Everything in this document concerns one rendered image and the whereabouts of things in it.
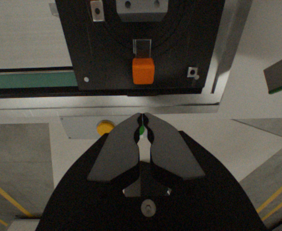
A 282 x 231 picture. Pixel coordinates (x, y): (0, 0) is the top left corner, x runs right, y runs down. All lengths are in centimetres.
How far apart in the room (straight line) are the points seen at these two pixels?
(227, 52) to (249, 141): 42
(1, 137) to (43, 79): 218
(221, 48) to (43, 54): 35
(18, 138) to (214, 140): 225
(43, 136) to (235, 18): 203
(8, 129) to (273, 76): 234
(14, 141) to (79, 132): 209
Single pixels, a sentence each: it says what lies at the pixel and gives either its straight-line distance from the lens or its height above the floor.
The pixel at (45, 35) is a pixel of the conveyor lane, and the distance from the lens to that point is 32.
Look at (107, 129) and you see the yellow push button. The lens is 27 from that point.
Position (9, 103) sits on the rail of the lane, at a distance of 37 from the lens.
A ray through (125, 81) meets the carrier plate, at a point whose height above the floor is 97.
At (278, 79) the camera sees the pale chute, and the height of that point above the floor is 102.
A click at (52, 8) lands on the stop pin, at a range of 25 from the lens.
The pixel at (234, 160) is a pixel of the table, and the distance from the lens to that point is 66.
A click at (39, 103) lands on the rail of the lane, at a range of 32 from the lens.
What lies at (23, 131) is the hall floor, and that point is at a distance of 213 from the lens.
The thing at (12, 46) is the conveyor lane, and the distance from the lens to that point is 37.
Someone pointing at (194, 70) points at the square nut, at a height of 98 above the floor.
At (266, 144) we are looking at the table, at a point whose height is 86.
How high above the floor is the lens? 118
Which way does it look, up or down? 61 degrees down
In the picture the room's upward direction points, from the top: 179 degrees clockwise
